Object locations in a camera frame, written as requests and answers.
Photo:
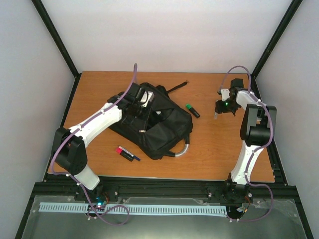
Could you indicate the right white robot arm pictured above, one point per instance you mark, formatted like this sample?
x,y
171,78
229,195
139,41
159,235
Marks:
x,y
256,132

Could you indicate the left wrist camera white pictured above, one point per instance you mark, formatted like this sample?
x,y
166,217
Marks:
x,y
146,98

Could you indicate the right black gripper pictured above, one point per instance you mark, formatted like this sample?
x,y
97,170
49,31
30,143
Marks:
x,y
221,108

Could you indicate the green cap black highlighter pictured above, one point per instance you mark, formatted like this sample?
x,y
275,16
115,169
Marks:
x,y
193,110

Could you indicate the right black frame post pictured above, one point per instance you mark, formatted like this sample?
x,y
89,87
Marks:
x,y
285,21

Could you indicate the black student bag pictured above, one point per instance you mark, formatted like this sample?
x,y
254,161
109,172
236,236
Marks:
x,y
167,131

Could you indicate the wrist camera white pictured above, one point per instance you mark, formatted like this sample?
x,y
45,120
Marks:
x,y
146,98
224,93

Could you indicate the light blue cable duct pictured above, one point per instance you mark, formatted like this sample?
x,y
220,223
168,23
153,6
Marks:
x,y
139,210

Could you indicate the pink cap black highlighter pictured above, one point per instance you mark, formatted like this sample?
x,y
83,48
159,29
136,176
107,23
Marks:
x,y
124,154

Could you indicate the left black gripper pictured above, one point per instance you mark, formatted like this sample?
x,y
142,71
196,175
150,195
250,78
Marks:
x,y
146,116

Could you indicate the black frame post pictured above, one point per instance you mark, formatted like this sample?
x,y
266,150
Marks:
x,y
285,21
46,19

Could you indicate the left black frame post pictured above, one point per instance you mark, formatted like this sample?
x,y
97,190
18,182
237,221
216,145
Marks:
x,y
46,19

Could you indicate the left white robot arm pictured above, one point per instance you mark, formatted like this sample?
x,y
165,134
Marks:
x,y
69,146

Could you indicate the black aluminium rail base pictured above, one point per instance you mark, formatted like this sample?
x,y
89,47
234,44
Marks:
x,y
113,189

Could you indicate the blue cap pen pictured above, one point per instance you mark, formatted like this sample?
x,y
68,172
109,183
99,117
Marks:
x,y
132,155

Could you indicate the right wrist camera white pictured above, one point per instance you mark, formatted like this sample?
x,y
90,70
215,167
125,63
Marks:
x,y
224,93

